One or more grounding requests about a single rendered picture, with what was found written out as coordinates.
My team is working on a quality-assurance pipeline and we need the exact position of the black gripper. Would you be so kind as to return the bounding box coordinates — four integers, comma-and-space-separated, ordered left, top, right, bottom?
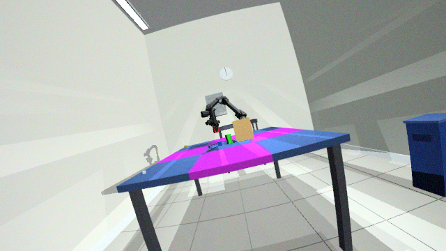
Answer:
209, 115, 220, 132

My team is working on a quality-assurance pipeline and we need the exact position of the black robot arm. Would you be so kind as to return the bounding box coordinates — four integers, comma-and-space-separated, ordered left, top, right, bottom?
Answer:
201, 96, 247, 125

